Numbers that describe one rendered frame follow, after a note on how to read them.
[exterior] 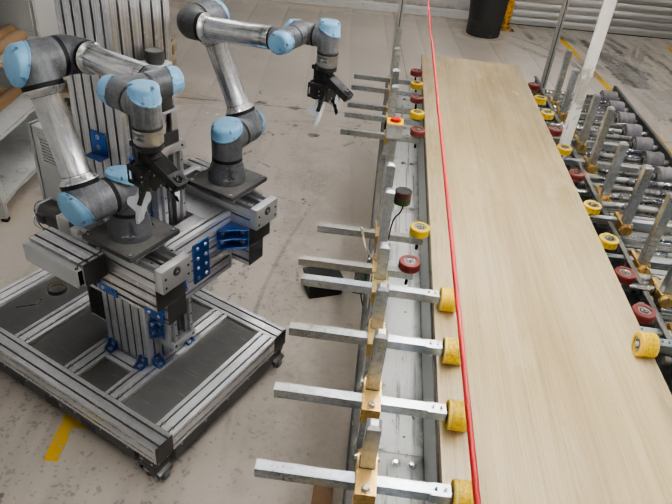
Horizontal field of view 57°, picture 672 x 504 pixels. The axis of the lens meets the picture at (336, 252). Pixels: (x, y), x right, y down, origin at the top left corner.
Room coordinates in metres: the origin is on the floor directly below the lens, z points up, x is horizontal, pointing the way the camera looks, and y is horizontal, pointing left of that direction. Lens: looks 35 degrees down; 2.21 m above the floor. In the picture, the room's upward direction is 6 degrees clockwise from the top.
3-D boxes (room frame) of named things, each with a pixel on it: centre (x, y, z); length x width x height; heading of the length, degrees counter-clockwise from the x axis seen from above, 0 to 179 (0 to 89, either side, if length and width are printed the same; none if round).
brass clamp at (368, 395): (1.17, -0.14, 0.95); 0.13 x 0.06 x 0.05; 178
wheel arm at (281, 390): (1.15, -0.12, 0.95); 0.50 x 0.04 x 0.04; 88
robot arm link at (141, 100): (1.40, 0.50, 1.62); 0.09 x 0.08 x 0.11; 55
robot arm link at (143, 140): (1.40, 0.50, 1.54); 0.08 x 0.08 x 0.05
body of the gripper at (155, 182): (1.41, 0.50, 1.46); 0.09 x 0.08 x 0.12; 62
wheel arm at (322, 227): (2.15, -0.13, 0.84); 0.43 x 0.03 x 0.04; 88
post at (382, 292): (1.44, -0.15, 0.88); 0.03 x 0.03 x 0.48; 88
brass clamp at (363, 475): (0.92, -0.13, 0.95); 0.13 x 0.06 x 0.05; 178
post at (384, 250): (1.69, -0.16, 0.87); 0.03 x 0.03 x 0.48; 88
